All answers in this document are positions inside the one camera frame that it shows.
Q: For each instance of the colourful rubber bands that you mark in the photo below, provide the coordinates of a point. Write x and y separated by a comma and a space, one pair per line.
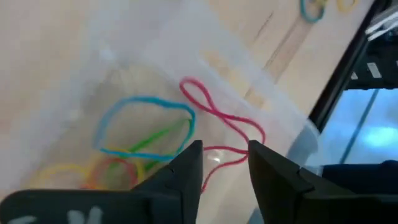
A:
62, 168

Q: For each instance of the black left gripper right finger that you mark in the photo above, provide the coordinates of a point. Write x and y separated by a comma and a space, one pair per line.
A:
280, 199

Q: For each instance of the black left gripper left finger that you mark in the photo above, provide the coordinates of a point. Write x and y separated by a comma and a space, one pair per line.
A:
174, 199

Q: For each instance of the yellow rubber band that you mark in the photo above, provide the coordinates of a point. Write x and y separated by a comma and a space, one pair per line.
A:
345, 10

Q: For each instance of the green rubber band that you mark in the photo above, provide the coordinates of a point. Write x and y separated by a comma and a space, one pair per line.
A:
149, 140

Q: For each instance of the clear plastic bin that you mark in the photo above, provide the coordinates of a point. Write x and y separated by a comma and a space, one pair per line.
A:
248, 102

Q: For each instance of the red rubber band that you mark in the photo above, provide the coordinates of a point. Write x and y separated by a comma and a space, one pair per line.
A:
119, 160
217, 112

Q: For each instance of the blue rubber band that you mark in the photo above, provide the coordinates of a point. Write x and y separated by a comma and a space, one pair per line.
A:
149, 99
311, 21

